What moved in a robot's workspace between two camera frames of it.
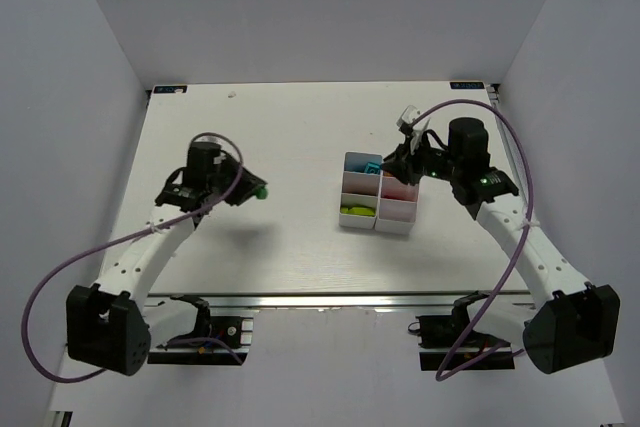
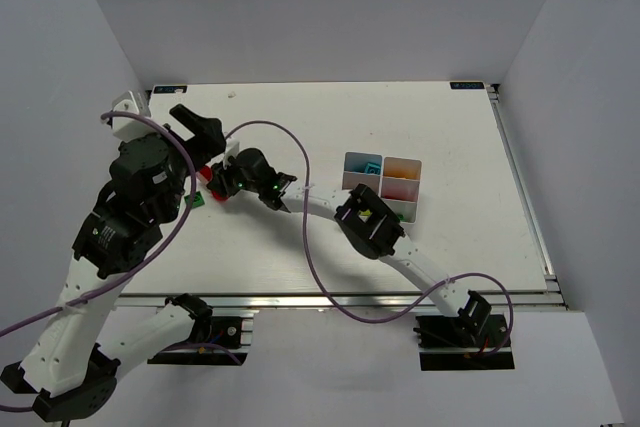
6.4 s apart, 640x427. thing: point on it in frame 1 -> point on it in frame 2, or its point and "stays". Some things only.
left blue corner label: (170, 89) stays
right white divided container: (397, 208) stays
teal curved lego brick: (372, 168) stays
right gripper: (410, 163) -> (220, 182)
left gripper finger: (244, 188) -> (208, 132)
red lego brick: (405, 192) stays
